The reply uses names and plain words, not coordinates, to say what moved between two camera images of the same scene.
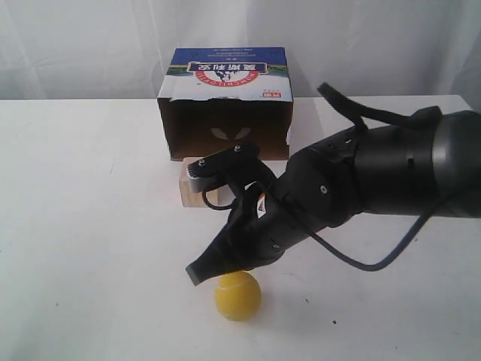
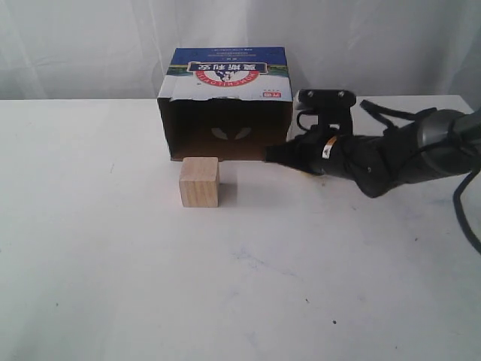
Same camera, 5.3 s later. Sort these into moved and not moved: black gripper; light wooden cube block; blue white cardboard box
Moved: black gripper
Not moved: blue white cardboard box; light wooden cube block
